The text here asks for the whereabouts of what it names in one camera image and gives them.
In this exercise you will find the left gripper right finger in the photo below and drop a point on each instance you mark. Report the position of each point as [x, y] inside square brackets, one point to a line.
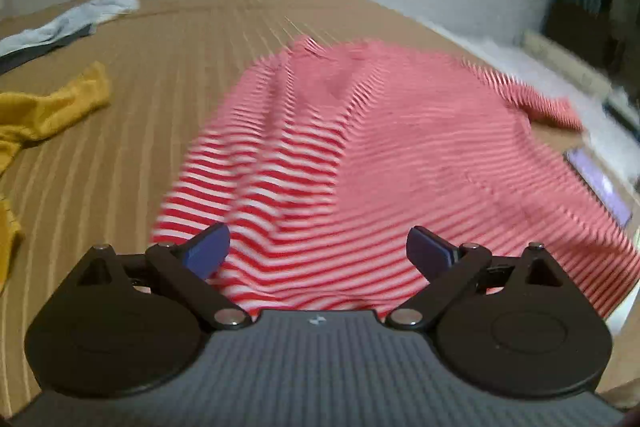
[448, 269]

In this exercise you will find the white bedside drawer unit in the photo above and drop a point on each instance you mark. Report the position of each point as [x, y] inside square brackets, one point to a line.
[576, 71]

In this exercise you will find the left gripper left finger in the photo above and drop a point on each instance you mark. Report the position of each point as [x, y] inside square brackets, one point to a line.
[181, 272]

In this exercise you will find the yellow striped shirt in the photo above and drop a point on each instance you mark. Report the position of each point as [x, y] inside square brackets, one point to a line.
[28, 119]

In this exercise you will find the dark navy garment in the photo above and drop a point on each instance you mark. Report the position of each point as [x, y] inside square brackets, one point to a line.
[17, 58]

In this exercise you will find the red white striped shirt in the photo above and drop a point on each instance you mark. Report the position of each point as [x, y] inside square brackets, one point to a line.
[322, 158]

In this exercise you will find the light blue white garment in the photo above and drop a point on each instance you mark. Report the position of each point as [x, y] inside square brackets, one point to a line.
[86, 15]

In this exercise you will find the smartphone with lit screen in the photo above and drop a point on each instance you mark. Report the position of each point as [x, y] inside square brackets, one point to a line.
[600, 184]

